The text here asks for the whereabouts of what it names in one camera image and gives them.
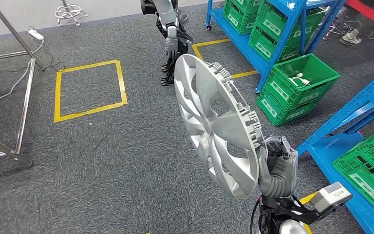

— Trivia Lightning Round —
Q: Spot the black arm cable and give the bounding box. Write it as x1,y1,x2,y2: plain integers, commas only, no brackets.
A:
249,197,262,234

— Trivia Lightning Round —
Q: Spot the white power cable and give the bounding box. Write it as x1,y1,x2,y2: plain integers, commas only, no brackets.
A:
0,39,45,114

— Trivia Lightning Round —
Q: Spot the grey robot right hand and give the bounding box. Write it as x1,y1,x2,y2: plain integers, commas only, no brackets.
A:
257,135,299,196

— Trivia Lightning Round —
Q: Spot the blue metal shelf rack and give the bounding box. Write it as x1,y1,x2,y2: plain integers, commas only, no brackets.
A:
205,0,346,94
296,63,374,234

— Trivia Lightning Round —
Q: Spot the white power strip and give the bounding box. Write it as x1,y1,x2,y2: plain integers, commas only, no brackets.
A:
27,28,45,41

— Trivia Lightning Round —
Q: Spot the silver black humanoid robot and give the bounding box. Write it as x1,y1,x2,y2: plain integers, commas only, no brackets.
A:
140,0,194,87

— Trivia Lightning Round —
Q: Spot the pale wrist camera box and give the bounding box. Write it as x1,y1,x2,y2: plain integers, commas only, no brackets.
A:
309,181,354,214

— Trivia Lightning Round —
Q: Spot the yellow floor tape square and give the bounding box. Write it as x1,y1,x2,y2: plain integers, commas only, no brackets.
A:
53,59,129,124
298,191,319,234

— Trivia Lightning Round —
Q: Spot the silver wheel cover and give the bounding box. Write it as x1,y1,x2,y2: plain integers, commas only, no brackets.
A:
173,53,267,199

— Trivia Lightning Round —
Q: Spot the white cable bundle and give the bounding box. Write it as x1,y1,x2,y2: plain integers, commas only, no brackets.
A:
288,72,311,87

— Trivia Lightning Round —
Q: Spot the person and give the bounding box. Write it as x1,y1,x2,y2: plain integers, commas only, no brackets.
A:
339,28,363,46

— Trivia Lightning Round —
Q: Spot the open green plastic crate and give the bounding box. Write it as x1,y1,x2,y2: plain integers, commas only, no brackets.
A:
263,53,341,109

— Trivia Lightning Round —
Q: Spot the chrome stool base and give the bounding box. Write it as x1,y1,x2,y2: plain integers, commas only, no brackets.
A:
54,0,89,27

